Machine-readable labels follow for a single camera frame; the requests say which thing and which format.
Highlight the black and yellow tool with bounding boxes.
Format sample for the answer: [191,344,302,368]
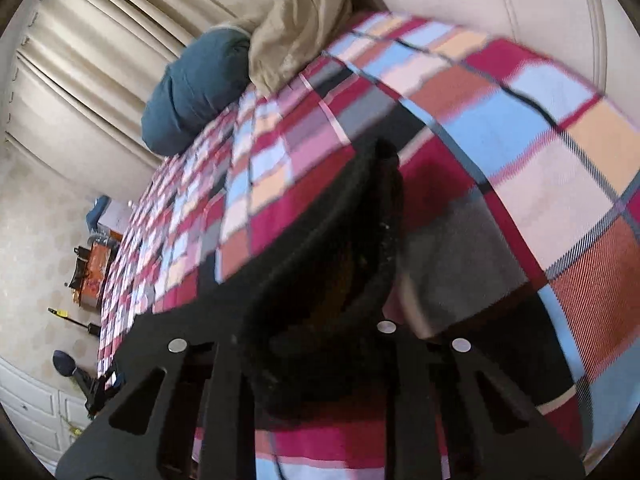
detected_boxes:
[47,306,103,337]

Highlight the plaid bed sheet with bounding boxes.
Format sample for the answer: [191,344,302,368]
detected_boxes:
[97,10,640,480]

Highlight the orange box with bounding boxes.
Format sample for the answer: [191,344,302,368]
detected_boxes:
[67,237,125,311]

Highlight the white drawer cabinet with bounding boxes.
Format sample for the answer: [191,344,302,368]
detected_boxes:
[0,355,101,476]

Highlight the beige pillow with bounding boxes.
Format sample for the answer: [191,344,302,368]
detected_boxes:
[220,0,353,96]

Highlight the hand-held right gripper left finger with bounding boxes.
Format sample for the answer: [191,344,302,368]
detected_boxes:
[54,317,258,480]

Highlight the black pants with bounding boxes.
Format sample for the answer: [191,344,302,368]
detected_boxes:
[135,137,443,431]

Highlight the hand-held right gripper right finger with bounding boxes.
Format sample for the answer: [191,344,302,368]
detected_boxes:
[375,317,587,480]

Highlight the blue pillow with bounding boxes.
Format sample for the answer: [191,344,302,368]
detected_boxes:
[141,27,253,157]

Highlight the beige curtain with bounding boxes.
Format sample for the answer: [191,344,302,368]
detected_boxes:
[5,0,281,173]

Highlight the white and blue box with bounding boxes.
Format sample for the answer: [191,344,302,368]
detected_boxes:
[86,196,133,237]

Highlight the dark blue slipper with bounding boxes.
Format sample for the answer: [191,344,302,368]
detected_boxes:
[52,350,81,378]

